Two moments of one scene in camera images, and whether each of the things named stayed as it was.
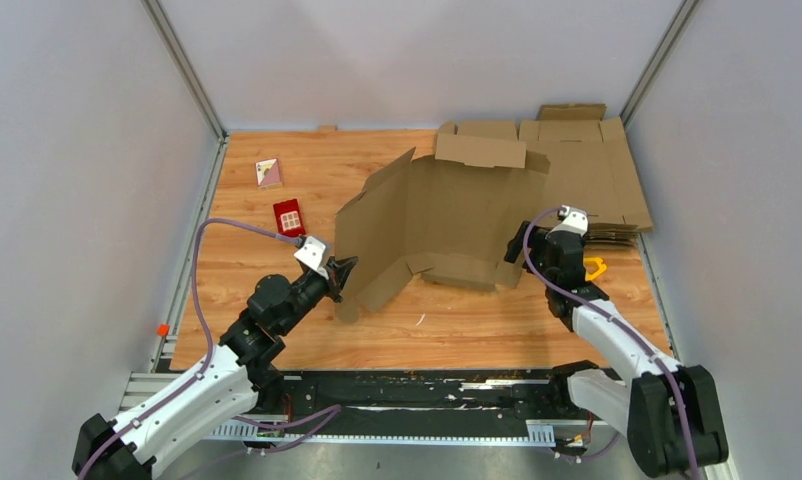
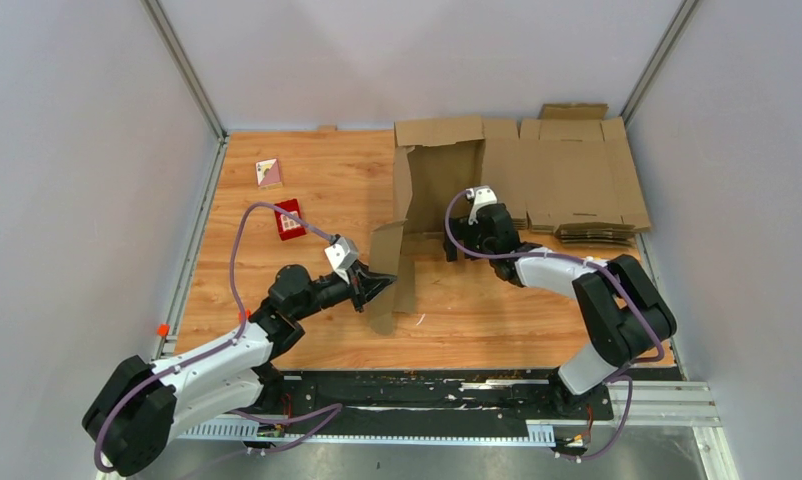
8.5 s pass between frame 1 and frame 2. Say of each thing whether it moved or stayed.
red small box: stayed
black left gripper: moved
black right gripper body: moved
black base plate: stayed
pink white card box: stayed
